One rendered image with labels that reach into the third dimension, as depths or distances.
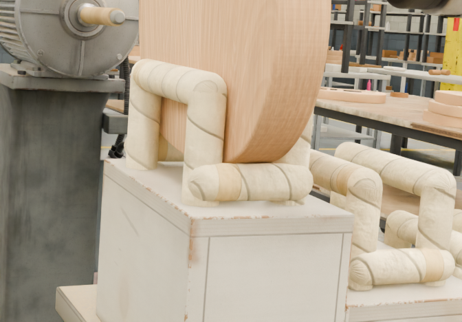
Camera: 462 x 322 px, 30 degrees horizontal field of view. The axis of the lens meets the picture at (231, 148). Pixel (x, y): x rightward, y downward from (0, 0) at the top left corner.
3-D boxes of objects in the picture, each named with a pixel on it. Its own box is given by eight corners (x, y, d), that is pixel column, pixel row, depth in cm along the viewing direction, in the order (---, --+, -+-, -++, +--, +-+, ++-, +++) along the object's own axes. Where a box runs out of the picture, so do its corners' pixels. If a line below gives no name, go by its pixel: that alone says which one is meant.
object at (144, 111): (121, 164, 88) (126, 72, 87) (151, 164, 90) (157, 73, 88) (130, 170, 86) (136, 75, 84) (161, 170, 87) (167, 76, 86)
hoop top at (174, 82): (126, 88, 87) (127, 56, 87) (156, 89, 89) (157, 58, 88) (195, 112, 69) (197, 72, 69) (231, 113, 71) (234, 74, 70)
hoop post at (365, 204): (331, 281, 81) (340, 182, 79) (360, 278, 82) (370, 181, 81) (349, 291, 78) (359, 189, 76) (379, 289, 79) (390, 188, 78)
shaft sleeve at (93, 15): (78, 7, 166) (95, 5, 167) (82, 24, 167) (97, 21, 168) (106, 9, 150) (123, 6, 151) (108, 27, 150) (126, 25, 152)
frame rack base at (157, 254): (91, 314, 93) (99, 158, 91) (218, 305, 100) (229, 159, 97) (179, 428, 69) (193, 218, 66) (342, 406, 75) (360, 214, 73)
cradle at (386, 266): (337, 280, 80) (341, 246, 79) (438, 274, 84) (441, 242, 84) (357, 291, 77) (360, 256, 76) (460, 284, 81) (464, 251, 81)
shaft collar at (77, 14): (71, 5, 167) (94, 1, 169) (76, 28, 168) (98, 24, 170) (74, 5, 165) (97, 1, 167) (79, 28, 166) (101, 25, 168)
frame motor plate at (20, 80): (-18, 74, 206) (-17, 59, 205) (80, 78, 216) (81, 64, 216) (11, 89, 174) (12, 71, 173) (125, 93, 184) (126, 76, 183)
